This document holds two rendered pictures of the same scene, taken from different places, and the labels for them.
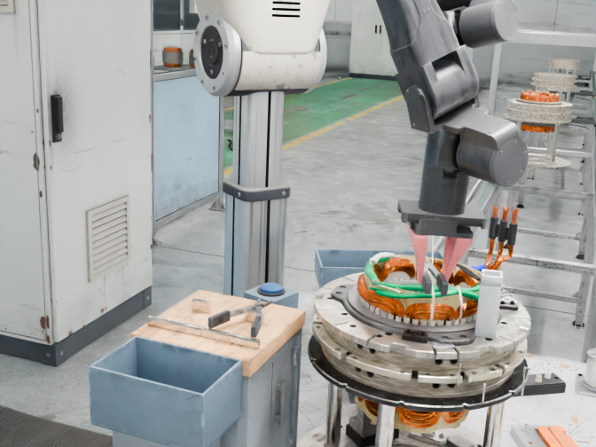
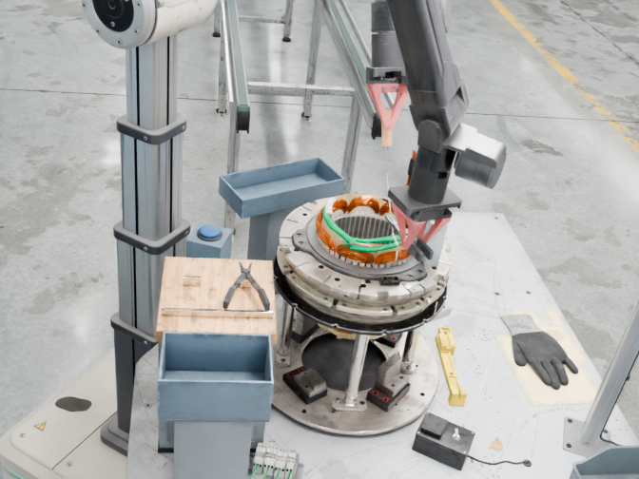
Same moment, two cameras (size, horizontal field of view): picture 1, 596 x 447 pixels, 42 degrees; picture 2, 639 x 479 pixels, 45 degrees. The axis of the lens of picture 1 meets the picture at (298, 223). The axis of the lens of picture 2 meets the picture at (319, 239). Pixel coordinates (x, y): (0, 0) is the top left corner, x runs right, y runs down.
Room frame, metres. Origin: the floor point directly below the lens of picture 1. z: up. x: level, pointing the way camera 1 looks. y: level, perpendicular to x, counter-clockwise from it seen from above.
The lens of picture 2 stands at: (0.10, 0.50, 1.88)
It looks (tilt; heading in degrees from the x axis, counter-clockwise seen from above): 34 degrees down; 329
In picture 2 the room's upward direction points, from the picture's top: 8 degrees clockwise
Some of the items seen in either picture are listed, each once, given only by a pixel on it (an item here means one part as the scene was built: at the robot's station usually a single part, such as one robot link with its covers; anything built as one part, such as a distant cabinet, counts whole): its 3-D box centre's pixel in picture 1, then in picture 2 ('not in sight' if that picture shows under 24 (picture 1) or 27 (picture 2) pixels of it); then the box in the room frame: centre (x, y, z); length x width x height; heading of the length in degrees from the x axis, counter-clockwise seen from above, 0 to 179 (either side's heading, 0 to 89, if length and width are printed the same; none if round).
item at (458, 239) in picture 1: (437, 248); (418, 222); (0.93, -0.18, 1.23); 0.07 x 0.07 x 0.09; 89
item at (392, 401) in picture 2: not in sight; (388, 391); (0.96, -0.22, 0.81); 0.08 x 0.05 x 0.02; 115
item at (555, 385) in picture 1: (526, 385); not in sight; (1.43, -0.48, 0.79); 0.15 x 0.05 x 0.02; 104
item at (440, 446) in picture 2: not in sight; (443, 439); (0.82, -0.26, 0.81); 0.10 x 0.06 x 0.06; 38
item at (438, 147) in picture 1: (452, 146); (440, 150); (0.92, -0.18, 1.37); 0.07 x 0.06 x 0.07; 34
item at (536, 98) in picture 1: (537, 111); not in sight; (3.91, -1.19, 1.05); 0.22 x 0.22 x 0.20
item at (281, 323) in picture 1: (222, 328); (218, 298); (1.05, 0.11, 1.05); 0.20 x 0.19 x 0.02; 158
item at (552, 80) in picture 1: (552, 95); not in sight; (5.81, -1.86, 0.94); 0.39 x 0.39 x 0.30
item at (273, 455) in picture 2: not in sight; (276, 460); (0.89, 0.05, 0.80); 0.10 x 0.05 x 0.04; 55
